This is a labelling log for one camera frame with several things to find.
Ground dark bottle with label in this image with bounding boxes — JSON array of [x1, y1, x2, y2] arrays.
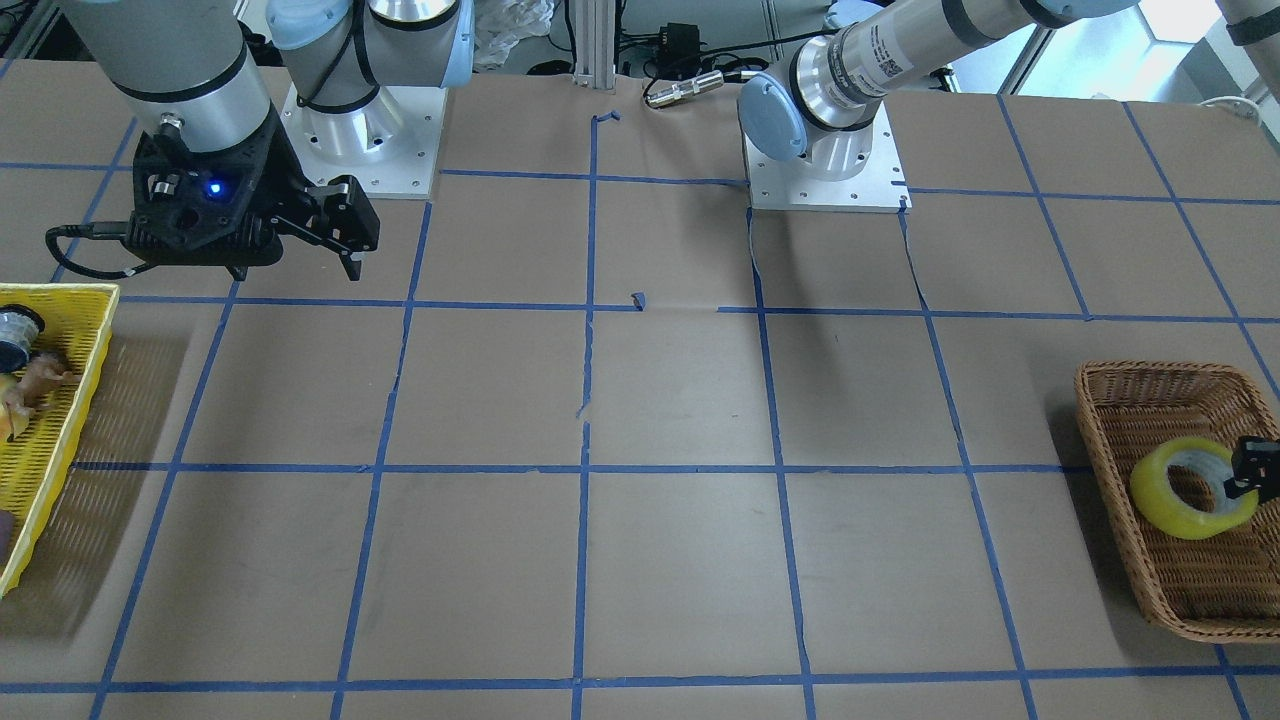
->
[[1, 304, 46, 373]]

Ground yellow woven basket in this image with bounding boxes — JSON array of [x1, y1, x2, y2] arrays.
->
[[3, 283, 120, 594]]

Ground brown wicker basket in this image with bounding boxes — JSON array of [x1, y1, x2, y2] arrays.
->
[[1075, 360, 1279, 644]]

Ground silver metal cylinder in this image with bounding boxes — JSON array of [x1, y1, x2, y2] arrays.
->
[[643, 70, 724, 110]]

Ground yellow tape roll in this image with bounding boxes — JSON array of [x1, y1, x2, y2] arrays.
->
[[1129, 436, 1260, 541]]

